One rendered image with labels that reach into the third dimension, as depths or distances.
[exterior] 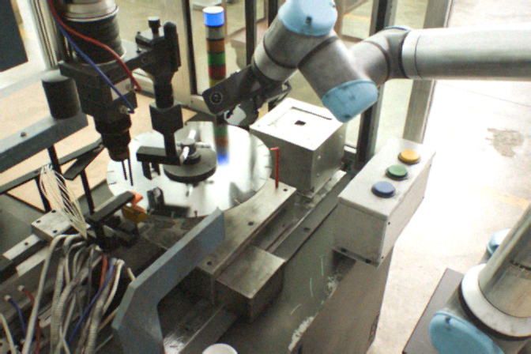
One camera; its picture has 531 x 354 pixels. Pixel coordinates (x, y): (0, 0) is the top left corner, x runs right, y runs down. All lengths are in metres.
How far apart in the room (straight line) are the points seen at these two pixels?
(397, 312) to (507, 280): 1.33
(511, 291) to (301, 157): 0.62
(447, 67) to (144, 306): 0.55
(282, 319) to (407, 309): 1.09
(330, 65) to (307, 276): 0.50
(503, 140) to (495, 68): 2.41
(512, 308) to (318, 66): 0.41
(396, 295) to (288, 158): 1.01
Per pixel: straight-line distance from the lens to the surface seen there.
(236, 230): 1.04
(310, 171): 1.22
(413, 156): 1.18
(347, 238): 1.11
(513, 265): 0.72
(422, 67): 0.81
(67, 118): 1.08
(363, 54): 0.79
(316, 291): 1.07
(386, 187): 1.08
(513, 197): 2.73
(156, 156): 0.95
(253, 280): 0.98
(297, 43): 0.76
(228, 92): 0.88
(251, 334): 1.00
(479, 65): 0.77
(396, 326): 2.00
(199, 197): 0.96
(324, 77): 0.75
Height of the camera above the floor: 1.55
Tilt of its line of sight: 37 degrees down
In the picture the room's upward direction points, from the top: straight up
